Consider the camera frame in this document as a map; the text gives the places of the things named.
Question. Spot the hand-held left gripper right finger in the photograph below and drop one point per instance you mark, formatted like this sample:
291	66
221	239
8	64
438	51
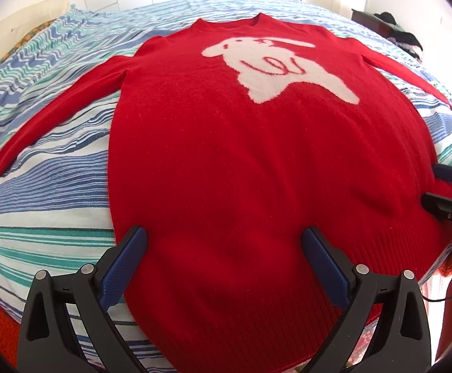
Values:
325	268

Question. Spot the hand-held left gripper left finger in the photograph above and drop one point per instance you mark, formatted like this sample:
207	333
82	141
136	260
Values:
126	264

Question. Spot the red sweater with white figure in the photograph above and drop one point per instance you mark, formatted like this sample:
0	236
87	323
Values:
229	163

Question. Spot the pile of dark clothes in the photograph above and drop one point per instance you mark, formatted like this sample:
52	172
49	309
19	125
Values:
404	35

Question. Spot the blue green striped bedspread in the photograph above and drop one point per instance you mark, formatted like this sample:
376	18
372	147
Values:
54	186

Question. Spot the orange knit blanket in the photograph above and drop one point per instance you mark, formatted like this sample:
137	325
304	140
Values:
0	326

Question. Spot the orange patterned sheet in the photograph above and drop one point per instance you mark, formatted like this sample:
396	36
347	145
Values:
29	37

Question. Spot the cream pillow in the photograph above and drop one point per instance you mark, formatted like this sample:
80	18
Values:
16	23

